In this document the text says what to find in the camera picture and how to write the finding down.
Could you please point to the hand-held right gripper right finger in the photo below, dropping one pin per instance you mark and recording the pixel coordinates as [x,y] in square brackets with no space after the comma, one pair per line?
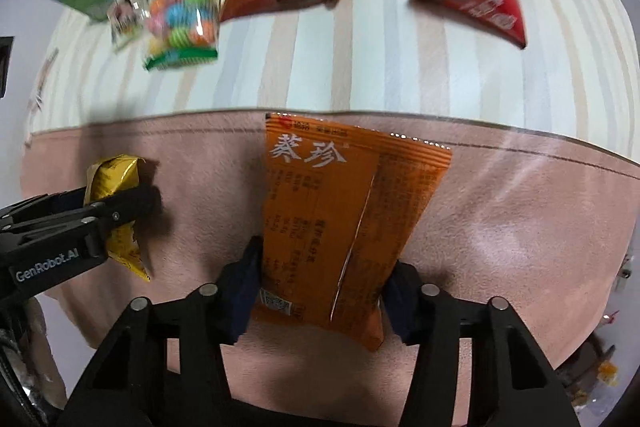
[400,302]

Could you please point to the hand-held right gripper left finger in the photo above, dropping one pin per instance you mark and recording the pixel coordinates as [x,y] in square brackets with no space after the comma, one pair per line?
[242,292]

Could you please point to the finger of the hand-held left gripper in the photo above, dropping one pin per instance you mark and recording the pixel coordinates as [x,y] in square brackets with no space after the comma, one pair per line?
[125,204]

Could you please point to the gold snack packet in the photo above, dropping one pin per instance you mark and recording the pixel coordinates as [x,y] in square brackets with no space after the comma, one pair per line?
[112,172]

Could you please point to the orange snack packet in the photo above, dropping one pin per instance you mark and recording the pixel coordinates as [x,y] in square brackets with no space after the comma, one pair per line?
[320,207]

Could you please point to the small white snack packet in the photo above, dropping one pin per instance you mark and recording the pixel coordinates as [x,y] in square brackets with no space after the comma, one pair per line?
[125,19]

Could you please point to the colourful candy bag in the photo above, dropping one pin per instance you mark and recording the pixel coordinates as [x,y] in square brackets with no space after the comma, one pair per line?
[185,17]

